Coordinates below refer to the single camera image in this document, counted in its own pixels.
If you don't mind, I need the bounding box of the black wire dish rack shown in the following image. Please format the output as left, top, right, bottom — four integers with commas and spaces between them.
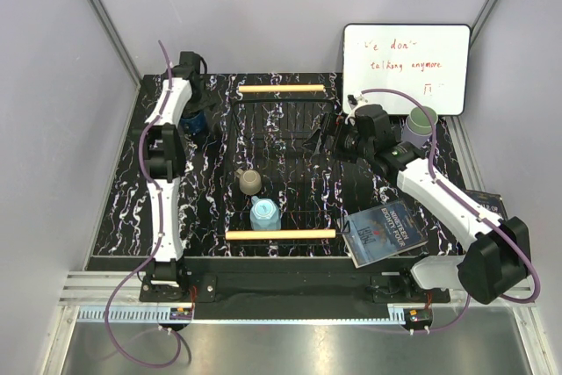
221, 98, 343, 246

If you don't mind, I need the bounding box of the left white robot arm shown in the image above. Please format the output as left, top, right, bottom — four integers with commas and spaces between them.
138, 51, 215, 301

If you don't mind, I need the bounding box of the lavender plastic cup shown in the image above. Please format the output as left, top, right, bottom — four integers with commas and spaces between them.
401, 123, 432, 148

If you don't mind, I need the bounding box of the light blue faceted cup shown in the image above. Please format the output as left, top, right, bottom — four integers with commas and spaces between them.
250, 196, 281, 231

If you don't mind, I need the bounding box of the wooden rack handle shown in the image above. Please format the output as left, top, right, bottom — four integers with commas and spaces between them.
238, 84, 326, 93
225, 229, 336, 242

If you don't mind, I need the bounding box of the sage green plastic cup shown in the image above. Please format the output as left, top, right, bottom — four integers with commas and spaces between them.
407, 106, 438, 136

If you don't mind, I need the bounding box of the Tale of Two Cities book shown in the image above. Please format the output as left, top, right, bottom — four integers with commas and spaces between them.
465, 190, 508, 220

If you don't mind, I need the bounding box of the dark blue ceramic cup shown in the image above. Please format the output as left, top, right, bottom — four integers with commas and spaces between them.
180, 110, 207, 135

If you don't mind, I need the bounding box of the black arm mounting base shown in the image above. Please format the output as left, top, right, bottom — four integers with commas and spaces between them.
138, 256, 453, 321

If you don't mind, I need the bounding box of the white dry-erase board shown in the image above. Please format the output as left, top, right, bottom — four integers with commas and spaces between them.
342, 24, 471, 116

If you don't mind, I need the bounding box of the Nineteen Eighty-Four book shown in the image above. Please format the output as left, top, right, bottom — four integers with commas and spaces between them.
342, 200, 428, 268

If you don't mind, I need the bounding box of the taupe ceramic mug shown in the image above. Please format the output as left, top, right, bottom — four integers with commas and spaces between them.
234, 169, 262, 196

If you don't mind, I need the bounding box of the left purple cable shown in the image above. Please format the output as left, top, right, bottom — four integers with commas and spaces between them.
103, 39, 194, 370

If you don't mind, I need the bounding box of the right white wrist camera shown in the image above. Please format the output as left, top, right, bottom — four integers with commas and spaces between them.
344, 93, 369, 126

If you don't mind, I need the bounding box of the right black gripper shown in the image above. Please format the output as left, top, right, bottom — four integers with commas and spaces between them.
301, 112, 373, 164

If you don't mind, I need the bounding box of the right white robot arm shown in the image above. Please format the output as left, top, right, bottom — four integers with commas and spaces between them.
303, 105, 536, 305

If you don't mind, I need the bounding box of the white slotted cable duct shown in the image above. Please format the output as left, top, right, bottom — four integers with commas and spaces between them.
76, 302, 409, 323

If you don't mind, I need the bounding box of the far wooden rack handle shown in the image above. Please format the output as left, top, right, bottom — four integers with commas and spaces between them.
238, 84, 326, 93

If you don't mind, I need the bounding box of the near wooden rack handle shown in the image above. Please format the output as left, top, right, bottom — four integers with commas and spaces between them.
225, 229, 336, 242

